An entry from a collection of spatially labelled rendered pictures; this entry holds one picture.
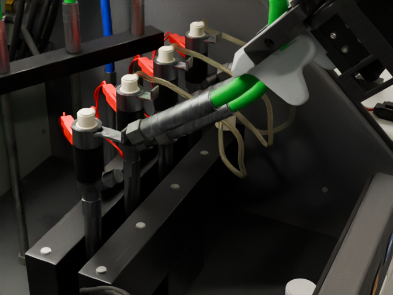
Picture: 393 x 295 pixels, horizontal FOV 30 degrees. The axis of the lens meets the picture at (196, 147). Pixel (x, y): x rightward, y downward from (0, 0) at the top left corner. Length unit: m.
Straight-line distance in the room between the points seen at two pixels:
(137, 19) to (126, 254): 0.30
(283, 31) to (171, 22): 0.50
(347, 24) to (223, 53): 0.49
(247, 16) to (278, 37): 0.43
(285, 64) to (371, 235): 0.36
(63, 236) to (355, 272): 0.30
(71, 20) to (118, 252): 0.27
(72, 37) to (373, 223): 0.40
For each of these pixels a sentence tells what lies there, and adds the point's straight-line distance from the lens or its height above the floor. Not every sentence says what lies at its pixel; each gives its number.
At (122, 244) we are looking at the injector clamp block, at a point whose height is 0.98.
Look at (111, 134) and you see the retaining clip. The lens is 0.67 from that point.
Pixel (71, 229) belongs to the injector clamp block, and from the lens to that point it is 0.77.
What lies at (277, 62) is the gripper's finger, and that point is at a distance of 0.53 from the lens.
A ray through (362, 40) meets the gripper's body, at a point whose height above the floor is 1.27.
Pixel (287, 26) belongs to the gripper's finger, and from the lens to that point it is 0.48.
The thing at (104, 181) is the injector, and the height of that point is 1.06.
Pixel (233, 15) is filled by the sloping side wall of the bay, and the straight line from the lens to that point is 0.93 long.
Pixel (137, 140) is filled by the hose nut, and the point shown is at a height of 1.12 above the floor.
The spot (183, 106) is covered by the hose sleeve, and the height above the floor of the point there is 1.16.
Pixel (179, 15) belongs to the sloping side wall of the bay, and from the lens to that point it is 0.96.
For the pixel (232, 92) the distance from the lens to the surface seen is 0.58.
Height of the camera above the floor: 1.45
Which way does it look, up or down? 31 degrees down
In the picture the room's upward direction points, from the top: 2 degrees clockwise
